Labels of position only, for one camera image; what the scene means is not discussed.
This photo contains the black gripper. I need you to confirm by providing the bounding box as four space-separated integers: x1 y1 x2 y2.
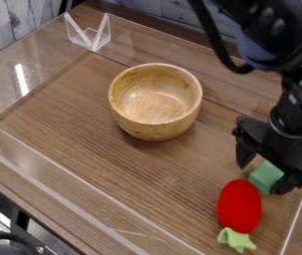
233 116 302 195

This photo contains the green rectangular block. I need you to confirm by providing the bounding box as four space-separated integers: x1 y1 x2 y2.
247 160 283 195

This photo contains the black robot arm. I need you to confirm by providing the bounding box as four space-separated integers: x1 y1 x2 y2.
214 0 302 195

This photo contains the light wooden bowl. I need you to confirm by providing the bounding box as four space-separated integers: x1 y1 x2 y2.
108 63 202 140

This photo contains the red plush strawberry toy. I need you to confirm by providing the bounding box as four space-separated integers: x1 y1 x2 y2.
217 179 262 254

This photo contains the clear acrylic tray wall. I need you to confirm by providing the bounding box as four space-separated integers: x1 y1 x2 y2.
0 128 205 255

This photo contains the black cable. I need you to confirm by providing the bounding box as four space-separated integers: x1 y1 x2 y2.
186 0 257 76

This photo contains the clear acrylic corner bracket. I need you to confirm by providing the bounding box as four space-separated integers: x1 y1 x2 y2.
64 12 111 52

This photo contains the black table leg bracket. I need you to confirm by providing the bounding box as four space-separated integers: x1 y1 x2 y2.
11 207 59 255

